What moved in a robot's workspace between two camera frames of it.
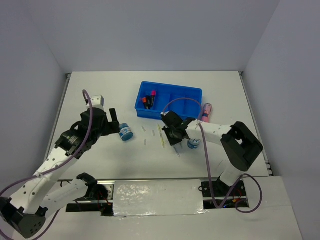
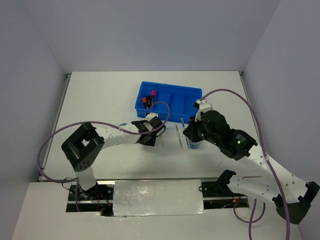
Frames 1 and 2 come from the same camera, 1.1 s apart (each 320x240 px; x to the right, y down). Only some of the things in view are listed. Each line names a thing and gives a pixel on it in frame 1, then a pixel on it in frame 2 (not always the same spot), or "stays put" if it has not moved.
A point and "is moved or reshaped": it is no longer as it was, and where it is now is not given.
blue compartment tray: [153, 98] stays put
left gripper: [112, 127] -> [152, 141]
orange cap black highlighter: [144, 101] stays put
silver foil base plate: [160, 197] stays put
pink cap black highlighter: [153, 94] stays put
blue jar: [193, 143] stays put
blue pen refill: [176, 152] is moved or reshaped
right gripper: [172, 141] -> [190, 131]
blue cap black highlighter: [148, 102] stays put
